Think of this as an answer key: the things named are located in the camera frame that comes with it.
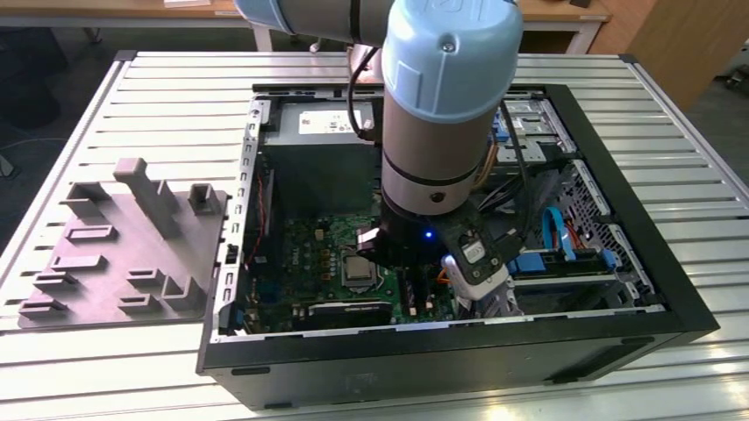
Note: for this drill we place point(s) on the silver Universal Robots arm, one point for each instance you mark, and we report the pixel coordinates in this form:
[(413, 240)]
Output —
[(433, 153)]

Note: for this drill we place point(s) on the silver CPU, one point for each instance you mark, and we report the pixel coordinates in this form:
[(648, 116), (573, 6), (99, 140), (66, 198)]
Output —
[(357, 271)]

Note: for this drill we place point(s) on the black CPU socket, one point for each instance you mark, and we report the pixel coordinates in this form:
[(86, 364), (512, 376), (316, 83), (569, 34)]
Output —
[(352, 287)]

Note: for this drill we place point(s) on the green motherboard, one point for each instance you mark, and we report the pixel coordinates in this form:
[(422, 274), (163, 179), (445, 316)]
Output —
[(305, 245)]

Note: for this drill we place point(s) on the black graphics card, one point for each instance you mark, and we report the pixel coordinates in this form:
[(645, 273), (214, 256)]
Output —
[(352, 309)]

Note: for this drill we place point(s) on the hard disk in blue carrier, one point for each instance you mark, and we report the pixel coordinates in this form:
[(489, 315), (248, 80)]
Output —
[(529, 264)]

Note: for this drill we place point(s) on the grey power supply unit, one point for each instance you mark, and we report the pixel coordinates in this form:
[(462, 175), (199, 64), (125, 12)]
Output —
[(305, 175)]

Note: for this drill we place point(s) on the black open PC case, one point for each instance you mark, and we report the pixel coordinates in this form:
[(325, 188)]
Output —
[(410, 373)]

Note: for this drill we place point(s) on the metal disk bay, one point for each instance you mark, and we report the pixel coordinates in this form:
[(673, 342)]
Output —
[(585, 285)]

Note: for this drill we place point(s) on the silver metal drive cage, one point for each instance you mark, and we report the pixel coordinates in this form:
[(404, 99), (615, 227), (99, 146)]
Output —
[(544, 144)]

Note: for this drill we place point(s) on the grey parts rack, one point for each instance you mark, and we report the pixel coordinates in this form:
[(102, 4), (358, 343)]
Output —
[(135, 263)]

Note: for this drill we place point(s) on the wooden desk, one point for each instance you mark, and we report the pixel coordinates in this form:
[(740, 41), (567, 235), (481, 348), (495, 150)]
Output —
[(556, 17)]

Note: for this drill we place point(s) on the wooden cabinet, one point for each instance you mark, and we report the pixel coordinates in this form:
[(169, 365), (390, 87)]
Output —
[(673, 44)]

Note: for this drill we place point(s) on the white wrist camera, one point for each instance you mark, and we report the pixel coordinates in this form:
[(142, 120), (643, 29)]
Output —
[(487, 285)]

